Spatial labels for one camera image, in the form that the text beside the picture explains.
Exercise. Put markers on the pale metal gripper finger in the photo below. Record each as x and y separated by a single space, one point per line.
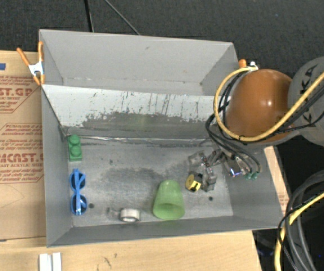
210 180
196 159

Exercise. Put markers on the yellow and black tape measure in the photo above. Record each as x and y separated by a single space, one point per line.
192 183

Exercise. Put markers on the green plastic cup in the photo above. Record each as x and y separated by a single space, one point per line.
168 199

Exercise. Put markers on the grey metal bin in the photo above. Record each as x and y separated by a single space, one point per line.
139 162

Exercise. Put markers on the green toy building brick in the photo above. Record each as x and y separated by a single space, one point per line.
74 148

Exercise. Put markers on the blue sunglasses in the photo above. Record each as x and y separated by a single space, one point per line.
78 189

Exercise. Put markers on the brown cardboard board red print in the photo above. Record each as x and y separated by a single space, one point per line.
15 179

